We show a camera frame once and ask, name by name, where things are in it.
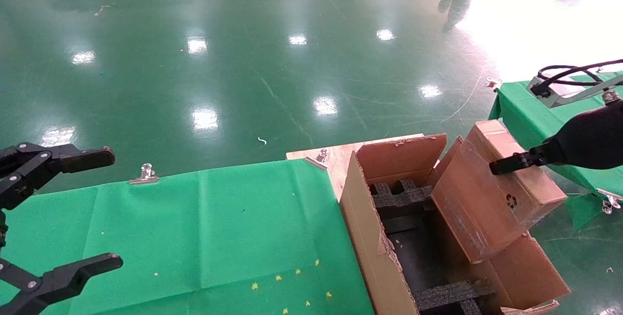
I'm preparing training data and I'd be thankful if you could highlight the large open cardboard carton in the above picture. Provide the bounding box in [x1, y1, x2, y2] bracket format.
[339, 132, 571, 315]

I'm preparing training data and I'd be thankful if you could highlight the black foam insert block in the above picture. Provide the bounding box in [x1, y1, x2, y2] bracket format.
[414, 280, 495, 315]
[370, 179, 436, 211]

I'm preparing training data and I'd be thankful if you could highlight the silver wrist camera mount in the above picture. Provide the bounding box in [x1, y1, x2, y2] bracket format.
[528, 74, 623, 109]

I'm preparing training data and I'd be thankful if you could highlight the black foam carton liner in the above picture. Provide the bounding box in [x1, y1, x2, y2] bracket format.
[382, 213, 458, 296]

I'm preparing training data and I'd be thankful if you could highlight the small cardboard box with hole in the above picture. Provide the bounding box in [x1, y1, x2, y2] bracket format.
[431, 119, 568, 264]

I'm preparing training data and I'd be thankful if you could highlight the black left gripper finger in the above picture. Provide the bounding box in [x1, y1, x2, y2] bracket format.
[0, 143, 116, 211]
[0, 253, 123, 315]

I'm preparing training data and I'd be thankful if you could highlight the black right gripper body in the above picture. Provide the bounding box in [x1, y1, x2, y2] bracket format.
[545, 105, 623, 169]

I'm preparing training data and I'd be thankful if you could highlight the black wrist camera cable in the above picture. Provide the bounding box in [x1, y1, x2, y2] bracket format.
[538, 59, 623, 87]

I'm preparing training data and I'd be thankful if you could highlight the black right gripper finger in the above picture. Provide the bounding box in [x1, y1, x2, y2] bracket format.
[489, 145, 553, 175]

